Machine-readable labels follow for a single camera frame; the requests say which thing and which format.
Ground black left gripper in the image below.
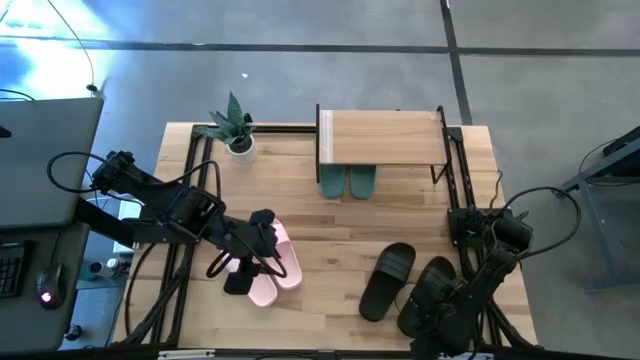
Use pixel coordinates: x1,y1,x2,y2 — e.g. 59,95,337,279
219,219,282,296

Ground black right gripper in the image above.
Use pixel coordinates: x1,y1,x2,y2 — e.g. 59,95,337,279
407,272,476,360

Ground pink slide sandal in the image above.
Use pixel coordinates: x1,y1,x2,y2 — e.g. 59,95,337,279
269,218,304,291
223,254,279,308

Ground black slide sandal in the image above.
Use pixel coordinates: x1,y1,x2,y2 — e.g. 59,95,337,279
397,256,457,339
358,242,417,323

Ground green slide sandal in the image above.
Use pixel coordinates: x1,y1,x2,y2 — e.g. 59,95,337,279
348,164,377,201
319,164,348,200

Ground white power box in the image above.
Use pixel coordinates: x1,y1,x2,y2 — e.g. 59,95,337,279
113,199,144,255

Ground snake plant in white pot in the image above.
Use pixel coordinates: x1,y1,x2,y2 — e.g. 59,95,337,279
193,91,258,166

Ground black computer mouse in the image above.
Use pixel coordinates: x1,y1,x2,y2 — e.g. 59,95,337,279
36,263,66,310

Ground grey desk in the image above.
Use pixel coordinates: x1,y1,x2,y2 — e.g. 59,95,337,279
0,222,91,354

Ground black keyboard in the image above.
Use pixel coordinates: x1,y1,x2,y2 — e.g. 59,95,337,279
0,240,29,300

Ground blue-grey metal cart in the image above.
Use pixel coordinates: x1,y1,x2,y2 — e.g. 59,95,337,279
559,124,640,294

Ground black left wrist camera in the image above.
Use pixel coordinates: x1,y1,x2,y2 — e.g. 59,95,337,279
248,208,276,229

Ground black desk bracket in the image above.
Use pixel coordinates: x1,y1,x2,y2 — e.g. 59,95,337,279
74,197,146,249

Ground black aluminium table frame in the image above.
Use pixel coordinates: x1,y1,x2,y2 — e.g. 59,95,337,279
112,104,539,351

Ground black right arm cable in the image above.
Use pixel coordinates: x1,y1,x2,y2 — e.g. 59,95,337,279
492,186,582,261

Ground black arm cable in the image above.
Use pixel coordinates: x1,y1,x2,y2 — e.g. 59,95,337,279
492,186,582,261
46,151,109,195

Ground wooden shelf black frame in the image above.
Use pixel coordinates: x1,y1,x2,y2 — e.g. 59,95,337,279
314,103,454,185

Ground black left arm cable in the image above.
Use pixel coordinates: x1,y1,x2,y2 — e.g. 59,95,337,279
46,151,109,195

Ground thin hanging cable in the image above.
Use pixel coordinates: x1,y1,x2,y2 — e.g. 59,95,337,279
47,0,99,95

